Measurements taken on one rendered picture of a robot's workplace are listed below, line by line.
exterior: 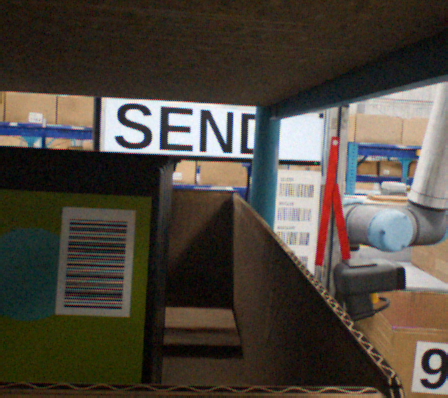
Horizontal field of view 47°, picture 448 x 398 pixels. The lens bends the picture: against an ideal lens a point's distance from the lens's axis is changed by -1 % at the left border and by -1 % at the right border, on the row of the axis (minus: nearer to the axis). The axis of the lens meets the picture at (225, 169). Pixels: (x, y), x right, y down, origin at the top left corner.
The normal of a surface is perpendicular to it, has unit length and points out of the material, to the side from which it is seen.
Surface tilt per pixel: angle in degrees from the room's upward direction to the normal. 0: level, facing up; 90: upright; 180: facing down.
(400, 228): 90
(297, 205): 90
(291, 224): 90
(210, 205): 90
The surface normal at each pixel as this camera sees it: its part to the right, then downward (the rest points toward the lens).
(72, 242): 0.07, -0.08
